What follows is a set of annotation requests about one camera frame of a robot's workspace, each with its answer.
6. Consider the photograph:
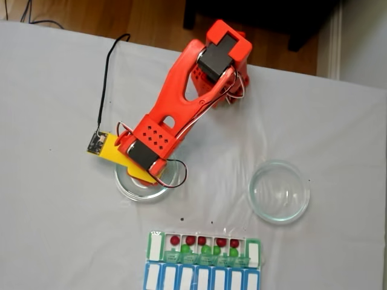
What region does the weekly pill organizer box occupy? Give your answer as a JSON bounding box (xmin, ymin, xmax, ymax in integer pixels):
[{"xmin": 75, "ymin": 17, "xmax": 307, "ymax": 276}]
[{"xmin": 141, "ymin": 230, "xmax": 263, "ymax": 290}]

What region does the clear glass bowl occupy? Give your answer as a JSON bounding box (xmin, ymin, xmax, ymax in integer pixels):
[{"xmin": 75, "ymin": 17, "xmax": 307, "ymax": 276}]
[
  {"xmin": 247, "ymin": 159, "xmax": 310, "ymax": 226},
  {"xmin": 114, "ymin": 150, "xmax": 179, "ymax": 202}
]

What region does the white table cloth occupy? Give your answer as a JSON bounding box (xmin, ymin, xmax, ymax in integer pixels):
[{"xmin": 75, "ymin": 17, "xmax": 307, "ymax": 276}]
[{"xmin": 0, "ymin": 20, "xmax": 387, "ymax": 290}]

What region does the black furniture piece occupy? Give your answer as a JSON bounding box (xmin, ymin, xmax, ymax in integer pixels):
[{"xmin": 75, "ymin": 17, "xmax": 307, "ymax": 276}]
[{"xmin": 183, "ymin": 0, "xmax": 344, "ymax": 53}]

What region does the black camera circuit board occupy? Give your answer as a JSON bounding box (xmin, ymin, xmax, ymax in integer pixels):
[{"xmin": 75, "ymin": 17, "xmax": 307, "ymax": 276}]
[{"xmin": 86, "ymin": 130, "xmax": 109, "ymax": 155}]

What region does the thin servo wire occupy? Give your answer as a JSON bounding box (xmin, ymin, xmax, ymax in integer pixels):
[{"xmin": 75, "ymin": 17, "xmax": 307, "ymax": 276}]
[{"xmin": 166, "ymin": 158, "xmax": 188, "ymax": 190}]

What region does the black camera cable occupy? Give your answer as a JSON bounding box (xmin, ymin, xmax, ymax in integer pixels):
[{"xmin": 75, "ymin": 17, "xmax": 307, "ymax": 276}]
[{"xmin": 97, "ymin": 33, "xmax": 131, "ymax": 134}]

